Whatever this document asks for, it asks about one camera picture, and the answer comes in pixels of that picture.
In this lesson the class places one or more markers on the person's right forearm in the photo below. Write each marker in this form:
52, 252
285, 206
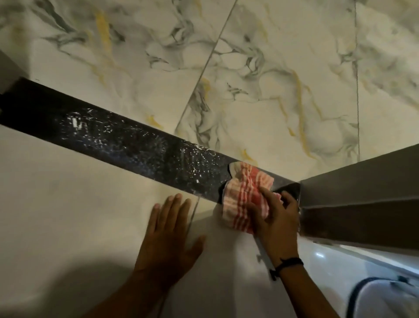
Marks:
304, 295

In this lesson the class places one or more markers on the person's left hand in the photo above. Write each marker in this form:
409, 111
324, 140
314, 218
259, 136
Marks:
165, 249

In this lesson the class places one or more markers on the person's right hand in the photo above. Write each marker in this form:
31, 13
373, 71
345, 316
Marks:
278, 232

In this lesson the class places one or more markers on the red white checked cloth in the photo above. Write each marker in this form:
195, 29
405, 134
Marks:
240, 196

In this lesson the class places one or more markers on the person's right thumb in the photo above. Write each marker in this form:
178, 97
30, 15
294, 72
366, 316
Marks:
257, 214

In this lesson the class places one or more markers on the black speckled stone skirting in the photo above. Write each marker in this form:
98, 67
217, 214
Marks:
108, 137

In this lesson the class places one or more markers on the person's left little finger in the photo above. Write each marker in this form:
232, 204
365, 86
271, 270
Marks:
154, 220

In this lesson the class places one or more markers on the white garment with dark trim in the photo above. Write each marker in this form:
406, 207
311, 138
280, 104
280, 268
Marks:
386, 299

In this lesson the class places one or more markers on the person's left middle finger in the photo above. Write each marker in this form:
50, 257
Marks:
176, 213

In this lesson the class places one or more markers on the person's left forearm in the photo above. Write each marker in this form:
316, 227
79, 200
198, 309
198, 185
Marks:
131, 298

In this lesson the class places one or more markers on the black wristband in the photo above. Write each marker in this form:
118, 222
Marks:
288, 263

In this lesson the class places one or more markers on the person's left thumb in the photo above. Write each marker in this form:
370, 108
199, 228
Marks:
197, 249

